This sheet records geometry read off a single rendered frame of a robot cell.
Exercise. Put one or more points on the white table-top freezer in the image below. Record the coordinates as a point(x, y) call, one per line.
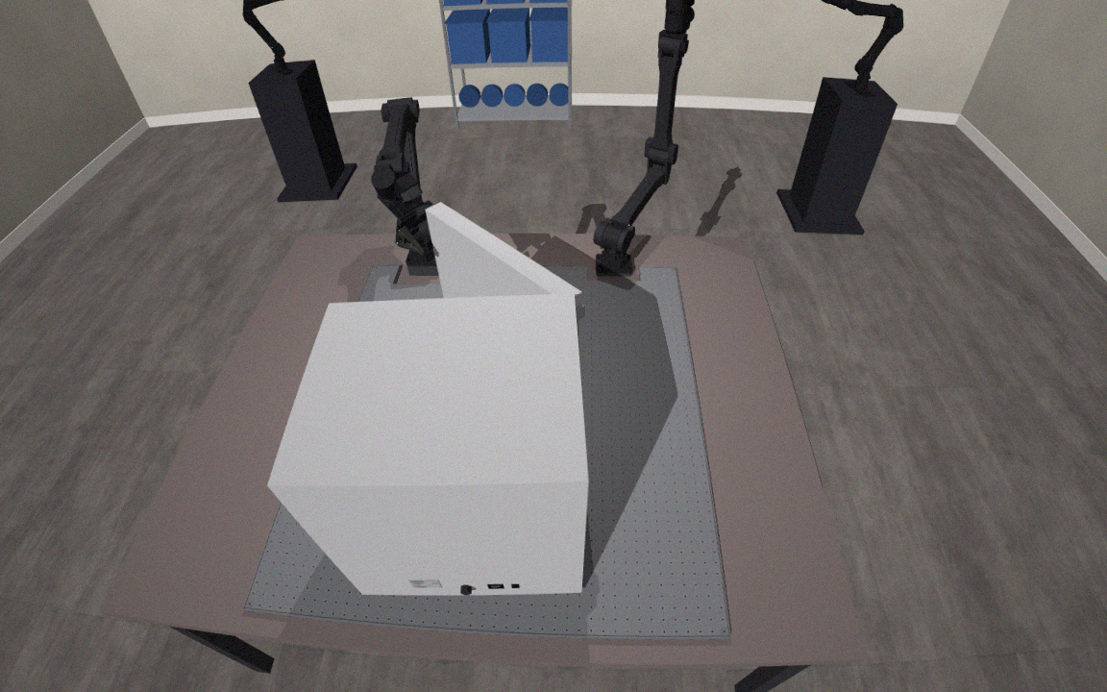
point(435, 444)

